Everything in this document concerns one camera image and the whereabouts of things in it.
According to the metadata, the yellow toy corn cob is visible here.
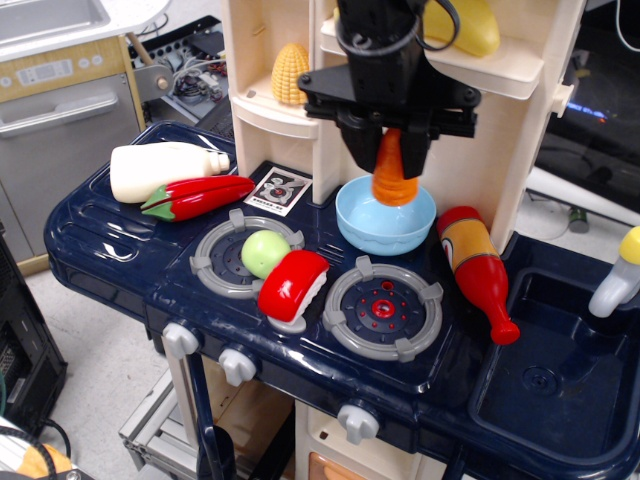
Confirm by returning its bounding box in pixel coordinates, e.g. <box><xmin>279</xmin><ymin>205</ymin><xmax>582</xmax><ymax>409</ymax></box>
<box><xmin>271</xmin><ymin>43</ymin><xmax>309</xmax><ymax>105</ymax></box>

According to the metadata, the red toy ketchup bottle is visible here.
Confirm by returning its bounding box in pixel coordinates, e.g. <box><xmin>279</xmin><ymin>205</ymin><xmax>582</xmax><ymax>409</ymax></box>
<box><xmin>436</xmin><ymin>206</ymin><xmax>520</xmax><ymax>345</ymax></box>

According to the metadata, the black electronics box with wires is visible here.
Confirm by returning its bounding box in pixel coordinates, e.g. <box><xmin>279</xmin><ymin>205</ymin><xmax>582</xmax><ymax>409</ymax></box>
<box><xmin>140</xmin><ymin>16</ymin><xmax>234</xmax><ymax>141</ymax></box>

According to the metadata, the cream toy kitchen shelf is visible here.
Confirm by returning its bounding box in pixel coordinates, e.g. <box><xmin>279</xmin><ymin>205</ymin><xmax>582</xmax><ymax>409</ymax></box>
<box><xmin>222</xmin><ymin>1</ymin><xmax>584</xmax><ymax>250</ymax></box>

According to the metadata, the black computer case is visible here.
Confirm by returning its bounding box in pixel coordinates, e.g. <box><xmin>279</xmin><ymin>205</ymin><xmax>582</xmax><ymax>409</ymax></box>
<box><xmin>1</xmin><ymin>242</ymin><xmax>67</xmax><ymax>435</ymax></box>

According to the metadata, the black white sticker label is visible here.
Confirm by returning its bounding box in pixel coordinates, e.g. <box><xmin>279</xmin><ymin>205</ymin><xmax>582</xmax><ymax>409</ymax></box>
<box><xmin>244</xmin><ymin>167</ymin><xmax>312</xmax><ymax>217</ymax></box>

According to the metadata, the yellow toy banana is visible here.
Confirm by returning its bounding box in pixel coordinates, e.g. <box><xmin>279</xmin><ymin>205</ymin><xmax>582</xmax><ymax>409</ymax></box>
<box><xmin>333</xmin><ymin>0</ymin><xmax>501</xmax><ymax>58</ymax></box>

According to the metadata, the light blue plastic bowl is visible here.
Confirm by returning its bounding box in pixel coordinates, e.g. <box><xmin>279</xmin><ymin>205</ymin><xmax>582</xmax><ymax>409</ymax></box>
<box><xmin>335</xmin><ymin>176</ymin><xmax>437</xmax><ymax>256</ymax></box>

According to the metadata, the green toy apple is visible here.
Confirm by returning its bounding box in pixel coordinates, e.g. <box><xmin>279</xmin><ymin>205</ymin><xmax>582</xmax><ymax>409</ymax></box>
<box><xmin>241</xmin><ymin>230</ymin><xmax>291</xmax><ymax>279</ymax></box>

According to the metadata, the navy blue toy kitchen counter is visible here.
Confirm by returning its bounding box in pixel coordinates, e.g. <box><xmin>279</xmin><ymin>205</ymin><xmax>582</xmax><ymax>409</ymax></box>
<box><xmin>43</xmin><ymin>120</ymin><xmax>640</xmax><ymax>480</ymax></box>

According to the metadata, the grey left stove burner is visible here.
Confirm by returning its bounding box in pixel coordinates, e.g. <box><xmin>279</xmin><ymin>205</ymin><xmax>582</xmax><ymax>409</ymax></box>
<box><xmin>189</xmin><ymin>208</ymin><xmax>305</xmax><ymax>300</ymax></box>

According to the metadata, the grey right stove burner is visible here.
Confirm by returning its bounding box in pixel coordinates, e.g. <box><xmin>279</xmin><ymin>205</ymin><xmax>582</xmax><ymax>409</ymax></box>
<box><xmin>322</xmin><ymin>256</ymin><xmax>444</xmax><ymax>363</ymax></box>

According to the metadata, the grey middle stove knob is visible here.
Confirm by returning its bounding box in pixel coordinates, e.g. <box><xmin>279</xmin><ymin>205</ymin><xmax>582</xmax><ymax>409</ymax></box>
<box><xmin>218</xmin><ymin>348</ymin><xmax>257</xmax><ymax>387</ymax></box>

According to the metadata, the grey left stove knob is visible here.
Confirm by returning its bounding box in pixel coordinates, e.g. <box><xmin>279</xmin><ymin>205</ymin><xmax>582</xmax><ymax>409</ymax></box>
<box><xmin>162</xmin><ymin>323</ymin><xmax>200</xmax><ymax>360</ymax></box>

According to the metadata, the white toy bottle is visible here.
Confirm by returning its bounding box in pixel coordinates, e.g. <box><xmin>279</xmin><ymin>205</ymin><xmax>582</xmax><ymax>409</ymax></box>
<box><xmin>110</xmin><ymin>142</ymin><xmax>231</xmax><ymax>203</ymax></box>

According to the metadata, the grey stove burner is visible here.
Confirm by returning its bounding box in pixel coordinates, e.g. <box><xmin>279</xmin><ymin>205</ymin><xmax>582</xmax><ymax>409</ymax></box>
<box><xmin>189</xmin><ymin>208</ymin><xmax>305</xmax><ymax>300</ymax></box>
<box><xmin>322</xmin><ymin>256</ymin><xmax>444</xmax><ymax>363</ymax></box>

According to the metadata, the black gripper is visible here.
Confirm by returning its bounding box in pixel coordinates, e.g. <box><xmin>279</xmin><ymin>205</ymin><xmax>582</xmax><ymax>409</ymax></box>
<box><xmin>298</xmin><ymin>53</ymin><xmax>481</xmax><ymax>179</ymax></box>

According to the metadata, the grey yellow toy faucet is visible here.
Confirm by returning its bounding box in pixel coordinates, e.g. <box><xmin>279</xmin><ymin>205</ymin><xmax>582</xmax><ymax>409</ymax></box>
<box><xmin>588</xmin><ymin>226</ymin><xmax>639</xmax><ymax>318</ymax></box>

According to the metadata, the grey stove knob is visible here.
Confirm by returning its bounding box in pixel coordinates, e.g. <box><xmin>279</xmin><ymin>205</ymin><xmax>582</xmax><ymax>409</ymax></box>
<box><xmin>218</xmin><ymin>348</ymin><xmax>257</xmax><ymax>387</ymax></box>
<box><xmin>162</xmin><ymin>323</ymin><xmax>200</xmax><ymax>360</ymax></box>
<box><xmin>337</xmin><ymin>404</ymin><xmax>380</xmax><ymax>445</ymax></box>

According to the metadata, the aluminium extrusion frame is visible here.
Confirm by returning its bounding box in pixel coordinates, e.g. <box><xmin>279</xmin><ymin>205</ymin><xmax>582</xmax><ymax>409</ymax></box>
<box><xmin>119</xmin><ymin>354</ymin><xmax>198</xmax><ymax>479</ymax></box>

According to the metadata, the grey right stove knob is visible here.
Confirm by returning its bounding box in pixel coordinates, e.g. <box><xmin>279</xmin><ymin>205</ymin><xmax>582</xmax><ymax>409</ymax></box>
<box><xmin>337</xmin><ymin>404</ymin><xmax>380</xmax><ymax>445</ymax></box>

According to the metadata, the red toy sushi piece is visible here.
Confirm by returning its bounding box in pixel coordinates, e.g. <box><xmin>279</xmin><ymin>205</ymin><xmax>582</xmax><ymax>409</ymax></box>
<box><xmin>258</xmin><ymin>250</ymin><xmax>329</xmax><ymax>324</ymax></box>

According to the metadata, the red toy chili pepper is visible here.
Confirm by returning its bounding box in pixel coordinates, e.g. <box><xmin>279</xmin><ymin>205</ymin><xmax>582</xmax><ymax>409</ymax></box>
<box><xmin>140</xmin><ymin>175</ymin><xmax>255</xmax><ymax>222</ymax></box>

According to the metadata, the orange toy carrot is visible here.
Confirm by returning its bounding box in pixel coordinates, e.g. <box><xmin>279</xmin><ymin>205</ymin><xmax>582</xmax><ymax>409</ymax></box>
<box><xmin>371</xmin><ymin>128</ymin><xmax>419</xmax><ymax>207</ymax></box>

